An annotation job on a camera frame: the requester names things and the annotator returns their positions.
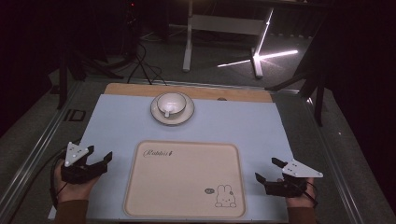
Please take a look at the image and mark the light blue table mat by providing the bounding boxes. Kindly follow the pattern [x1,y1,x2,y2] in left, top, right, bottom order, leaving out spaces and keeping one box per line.
[48,93,295,223]

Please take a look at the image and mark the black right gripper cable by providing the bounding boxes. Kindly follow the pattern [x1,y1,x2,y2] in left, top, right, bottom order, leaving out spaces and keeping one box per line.
[304,180,319,208]

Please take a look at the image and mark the person's left hand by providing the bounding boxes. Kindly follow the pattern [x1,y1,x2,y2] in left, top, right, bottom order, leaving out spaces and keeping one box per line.
[54,161,101,203]

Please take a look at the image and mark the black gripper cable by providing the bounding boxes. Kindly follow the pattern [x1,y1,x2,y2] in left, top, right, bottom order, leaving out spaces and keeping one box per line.
[49,138,82,210]
[304,180,319,208]

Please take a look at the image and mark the black floor socket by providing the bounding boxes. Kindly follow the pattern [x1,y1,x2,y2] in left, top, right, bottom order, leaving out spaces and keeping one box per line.
[63,108,87,122]

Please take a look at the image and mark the white metal desk frame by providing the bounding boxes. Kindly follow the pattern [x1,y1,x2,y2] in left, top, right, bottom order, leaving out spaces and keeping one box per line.
[182,0,276,79]

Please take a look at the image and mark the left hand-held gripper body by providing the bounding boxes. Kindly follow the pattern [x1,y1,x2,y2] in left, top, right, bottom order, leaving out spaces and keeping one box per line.
[60,141,108,185]

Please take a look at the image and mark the black floor cables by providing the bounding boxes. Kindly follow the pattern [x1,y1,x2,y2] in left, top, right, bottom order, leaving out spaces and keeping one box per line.
[126,42,168,87]

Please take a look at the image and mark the white cup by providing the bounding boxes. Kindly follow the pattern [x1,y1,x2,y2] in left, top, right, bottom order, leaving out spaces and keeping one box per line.
[156,92,188,119]

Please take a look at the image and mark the black metal stand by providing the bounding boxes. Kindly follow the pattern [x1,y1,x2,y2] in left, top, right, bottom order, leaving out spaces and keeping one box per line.
[265,69,327,128]
[56,48,125,110]

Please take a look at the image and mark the beige tray with rabbit print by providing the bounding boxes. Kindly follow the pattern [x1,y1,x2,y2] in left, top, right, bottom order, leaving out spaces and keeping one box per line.
[122,140,247,218]

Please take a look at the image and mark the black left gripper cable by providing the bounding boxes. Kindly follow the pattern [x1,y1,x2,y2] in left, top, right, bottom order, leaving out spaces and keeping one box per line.
[49,138,82,210]

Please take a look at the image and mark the white saucer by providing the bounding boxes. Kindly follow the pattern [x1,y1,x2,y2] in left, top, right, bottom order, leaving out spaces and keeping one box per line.
[149,91,195,126]

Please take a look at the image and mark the person's right hand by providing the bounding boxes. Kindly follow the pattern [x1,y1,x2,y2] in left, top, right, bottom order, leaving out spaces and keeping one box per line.
[276,176,317,209]

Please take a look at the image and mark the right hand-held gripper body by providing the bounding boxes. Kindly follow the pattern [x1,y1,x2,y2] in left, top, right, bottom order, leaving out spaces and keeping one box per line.
[263,159,324,199]

